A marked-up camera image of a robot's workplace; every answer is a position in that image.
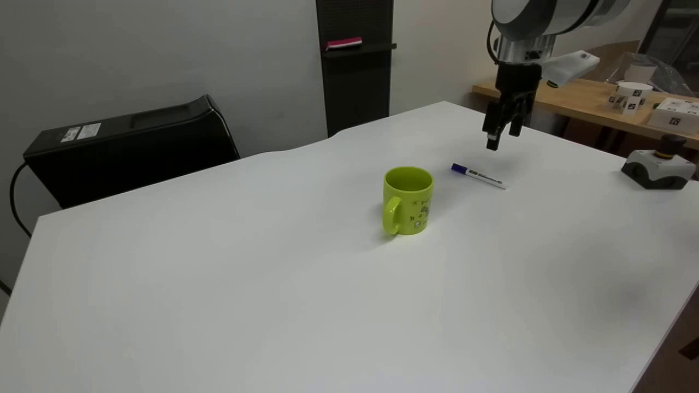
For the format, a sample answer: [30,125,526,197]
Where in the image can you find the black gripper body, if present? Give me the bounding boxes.
[495,63,542,119]

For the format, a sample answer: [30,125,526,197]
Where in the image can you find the blue capped white marker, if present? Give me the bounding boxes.
[449,163,505,189]

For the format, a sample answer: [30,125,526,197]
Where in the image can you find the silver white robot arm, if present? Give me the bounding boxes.
[483,0,630,151]

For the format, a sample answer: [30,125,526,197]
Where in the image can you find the wooden side table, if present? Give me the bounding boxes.
[470,39,699,152]

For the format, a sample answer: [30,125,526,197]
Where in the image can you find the green mug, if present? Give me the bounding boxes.
[383,165,435,236]

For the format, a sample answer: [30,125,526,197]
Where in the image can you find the tall black shelf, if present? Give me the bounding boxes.
[315,0,396,135]

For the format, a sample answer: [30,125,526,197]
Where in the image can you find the pink book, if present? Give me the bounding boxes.
[323,36,365,50]

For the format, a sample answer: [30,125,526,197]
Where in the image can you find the black box case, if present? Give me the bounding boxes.
[25,93,240,208]

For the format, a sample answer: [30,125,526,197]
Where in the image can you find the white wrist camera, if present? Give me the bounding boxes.
[542,50,599,88]

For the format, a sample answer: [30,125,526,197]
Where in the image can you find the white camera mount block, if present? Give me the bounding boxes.
[622,135,696,189]

